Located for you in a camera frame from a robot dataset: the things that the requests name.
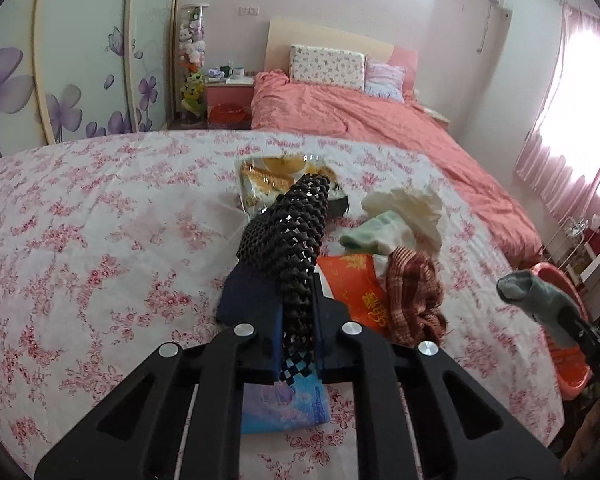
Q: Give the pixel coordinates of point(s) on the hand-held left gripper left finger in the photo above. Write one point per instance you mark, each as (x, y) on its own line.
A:
(279, 345)

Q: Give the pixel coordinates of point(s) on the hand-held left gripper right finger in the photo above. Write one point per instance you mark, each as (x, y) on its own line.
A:
(319, 345)

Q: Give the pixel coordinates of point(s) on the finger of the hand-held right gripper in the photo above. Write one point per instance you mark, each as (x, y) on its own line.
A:
(577, 330)

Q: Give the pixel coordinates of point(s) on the orange plastic basket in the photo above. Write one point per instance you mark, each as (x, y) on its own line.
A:
(570, 375)

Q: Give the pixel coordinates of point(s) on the grey sock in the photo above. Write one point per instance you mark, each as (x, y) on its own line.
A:
(530, 292)

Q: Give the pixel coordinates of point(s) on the black and white patterned sock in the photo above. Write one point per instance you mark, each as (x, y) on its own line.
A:
(295, 220)

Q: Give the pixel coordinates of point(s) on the blue tissue pack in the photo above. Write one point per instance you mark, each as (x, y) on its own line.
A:
(285, 410)

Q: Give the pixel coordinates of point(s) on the orange printed cloth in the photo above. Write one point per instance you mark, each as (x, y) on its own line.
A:
(355, 285)

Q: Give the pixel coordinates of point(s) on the white storage rack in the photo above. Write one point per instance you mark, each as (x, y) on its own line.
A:
(592, 245)

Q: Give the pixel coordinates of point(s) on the brown plaid cloth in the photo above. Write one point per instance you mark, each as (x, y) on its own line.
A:
(412, 290)

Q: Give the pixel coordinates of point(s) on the light green cloth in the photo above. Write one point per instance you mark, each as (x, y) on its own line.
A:
(375, 232)

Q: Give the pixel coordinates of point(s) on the white crumpled tissue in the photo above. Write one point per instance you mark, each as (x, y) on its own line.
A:
(405, 210)

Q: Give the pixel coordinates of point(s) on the yellow snack packet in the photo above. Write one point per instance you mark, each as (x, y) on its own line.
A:
(265, 180)

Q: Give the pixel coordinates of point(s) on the floral bed sheet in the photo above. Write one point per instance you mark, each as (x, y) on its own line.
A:
(105, 260)

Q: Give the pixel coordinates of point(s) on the pink curtain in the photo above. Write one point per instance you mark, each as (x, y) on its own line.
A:
(570, 110)

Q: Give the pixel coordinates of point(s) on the pink bed blanket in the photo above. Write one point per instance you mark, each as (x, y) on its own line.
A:
(380, 125)

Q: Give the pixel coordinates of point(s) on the pink nightstand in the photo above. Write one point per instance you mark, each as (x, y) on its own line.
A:
(228, 94)

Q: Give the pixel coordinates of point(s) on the beige nightstand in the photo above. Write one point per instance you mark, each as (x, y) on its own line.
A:
(436, 115)

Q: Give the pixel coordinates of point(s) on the pink striped pillow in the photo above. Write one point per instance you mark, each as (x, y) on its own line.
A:
(384, 80)

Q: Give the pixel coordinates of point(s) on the white mug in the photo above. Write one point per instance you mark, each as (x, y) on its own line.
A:
(238, 71)

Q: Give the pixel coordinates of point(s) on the floral pillow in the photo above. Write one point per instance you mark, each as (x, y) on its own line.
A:
(327, 67)

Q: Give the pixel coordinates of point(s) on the clear plush toy tube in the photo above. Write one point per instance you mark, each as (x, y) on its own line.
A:
(191, 60)

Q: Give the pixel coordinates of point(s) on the beige bed headboard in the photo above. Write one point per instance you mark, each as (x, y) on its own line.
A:
(325, 35)

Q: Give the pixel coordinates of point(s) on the wardrobe with purple flowers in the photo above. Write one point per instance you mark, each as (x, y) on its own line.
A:
(70, 60)

